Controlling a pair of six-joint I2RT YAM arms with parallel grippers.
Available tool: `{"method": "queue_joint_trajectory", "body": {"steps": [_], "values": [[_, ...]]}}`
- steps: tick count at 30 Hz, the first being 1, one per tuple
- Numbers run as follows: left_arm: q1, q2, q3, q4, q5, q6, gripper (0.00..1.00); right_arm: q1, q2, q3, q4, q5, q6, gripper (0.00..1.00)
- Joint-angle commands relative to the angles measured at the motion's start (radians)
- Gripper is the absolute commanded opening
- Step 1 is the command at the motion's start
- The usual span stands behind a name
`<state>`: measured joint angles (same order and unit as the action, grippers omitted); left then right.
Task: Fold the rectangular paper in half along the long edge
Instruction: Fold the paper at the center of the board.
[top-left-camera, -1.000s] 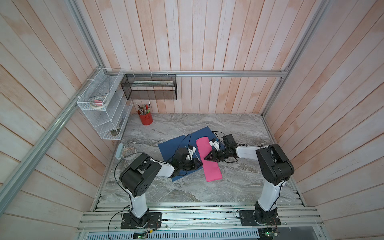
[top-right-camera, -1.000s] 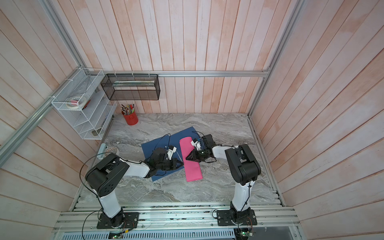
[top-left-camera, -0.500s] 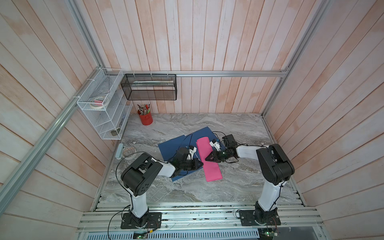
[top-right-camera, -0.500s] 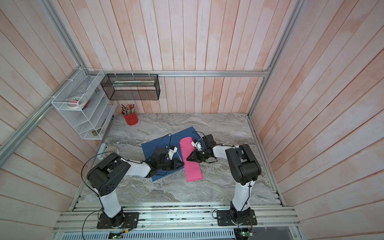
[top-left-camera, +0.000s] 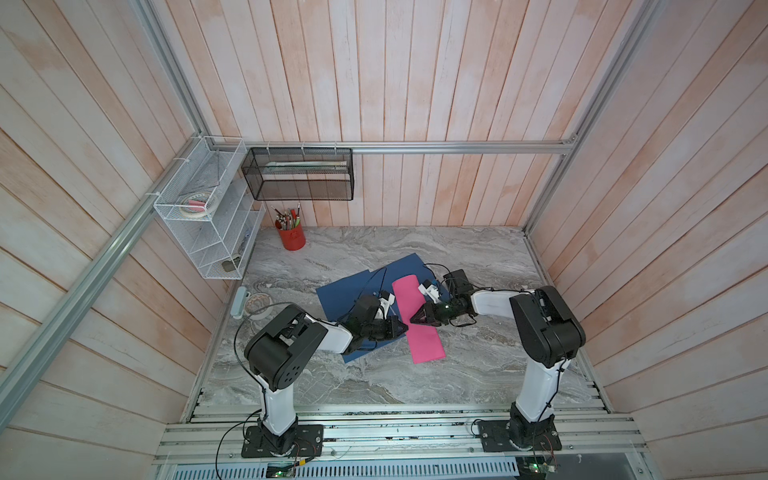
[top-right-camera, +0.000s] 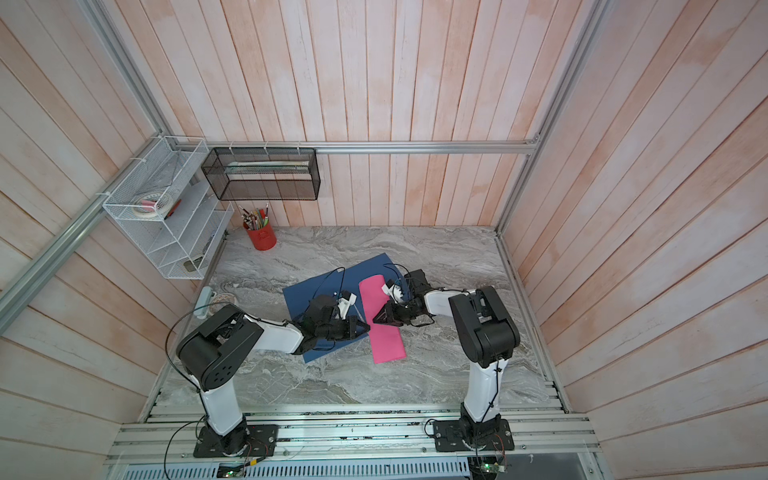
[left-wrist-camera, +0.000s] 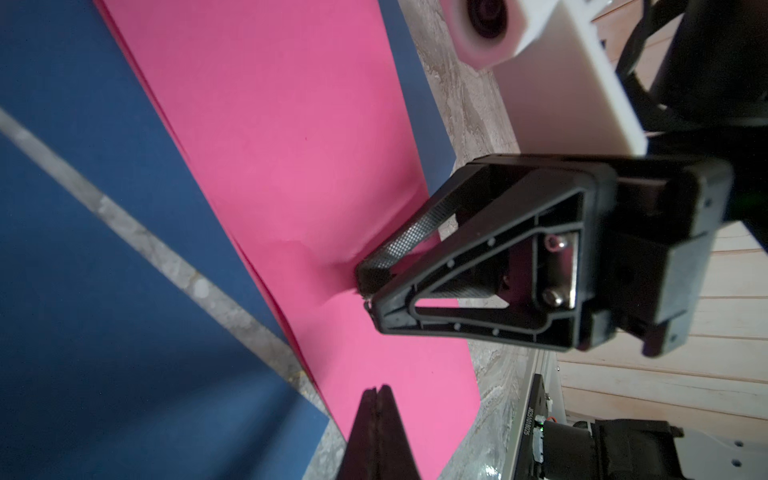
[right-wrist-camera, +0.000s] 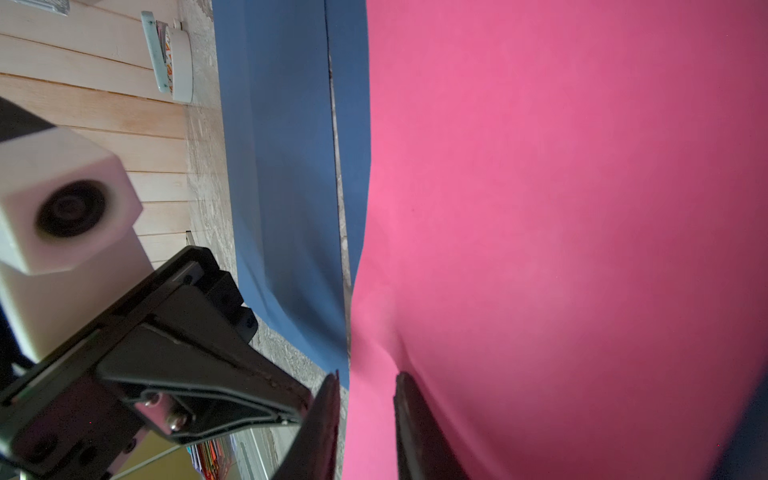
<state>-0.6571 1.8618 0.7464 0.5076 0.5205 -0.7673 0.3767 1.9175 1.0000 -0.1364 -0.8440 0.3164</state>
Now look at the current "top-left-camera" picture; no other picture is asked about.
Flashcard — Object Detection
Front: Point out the tape roll in rack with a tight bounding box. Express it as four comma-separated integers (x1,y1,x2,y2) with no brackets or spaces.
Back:
178,191,219,219

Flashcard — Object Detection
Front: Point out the tape roll on table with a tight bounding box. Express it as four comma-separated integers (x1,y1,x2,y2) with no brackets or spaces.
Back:
244,292,274,321

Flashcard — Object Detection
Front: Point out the blue paper sheet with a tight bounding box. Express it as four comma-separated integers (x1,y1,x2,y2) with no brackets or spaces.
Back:
381,253,450,301
317,267,404,363

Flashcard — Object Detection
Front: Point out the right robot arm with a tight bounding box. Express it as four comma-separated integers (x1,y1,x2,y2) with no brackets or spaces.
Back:
405,269,586,448

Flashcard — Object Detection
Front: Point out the right blue paper sheet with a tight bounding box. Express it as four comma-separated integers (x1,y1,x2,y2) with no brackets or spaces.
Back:
381,253,450,301

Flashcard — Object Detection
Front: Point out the aluminium frame rail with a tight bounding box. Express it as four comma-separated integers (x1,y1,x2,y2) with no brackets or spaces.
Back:
154,405,648,464

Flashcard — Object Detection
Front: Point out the red pen cup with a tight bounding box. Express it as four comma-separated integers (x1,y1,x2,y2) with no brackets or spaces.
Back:
274,206,306,251

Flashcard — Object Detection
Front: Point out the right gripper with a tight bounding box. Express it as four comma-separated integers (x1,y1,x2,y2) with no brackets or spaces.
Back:
409,298,458,326

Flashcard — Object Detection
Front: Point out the left blue paper sheet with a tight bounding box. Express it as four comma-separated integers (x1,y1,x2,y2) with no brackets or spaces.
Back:
317,267,404,363

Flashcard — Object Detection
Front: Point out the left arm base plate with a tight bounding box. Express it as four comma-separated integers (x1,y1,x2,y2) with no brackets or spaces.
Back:
241,425,324,459

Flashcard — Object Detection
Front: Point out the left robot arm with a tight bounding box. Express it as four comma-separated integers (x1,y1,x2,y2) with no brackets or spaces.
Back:
243,294,409,446

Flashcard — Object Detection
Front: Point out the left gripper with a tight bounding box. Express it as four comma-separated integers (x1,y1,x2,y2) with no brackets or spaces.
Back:
362,315,409,341

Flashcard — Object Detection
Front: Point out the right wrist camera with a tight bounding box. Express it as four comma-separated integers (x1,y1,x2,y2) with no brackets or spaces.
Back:
418,280,441,304

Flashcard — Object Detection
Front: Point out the pink rectangular paper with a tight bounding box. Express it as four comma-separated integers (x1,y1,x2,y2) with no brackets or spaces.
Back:
392,275,446,364

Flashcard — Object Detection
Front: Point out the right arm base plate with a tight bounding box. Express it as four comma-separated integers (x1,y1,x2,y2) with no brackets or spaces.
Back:
476,417,562,453

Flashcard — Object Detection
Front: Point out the black mesh wall basket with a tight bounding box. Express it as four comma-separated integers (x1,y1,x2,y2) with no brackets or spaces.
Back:
241,147,355,202

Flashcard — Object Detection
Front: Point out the white wire shelf rack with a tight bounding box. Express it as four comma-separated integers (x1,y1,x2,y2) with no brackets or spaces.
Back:
154,136,264,280

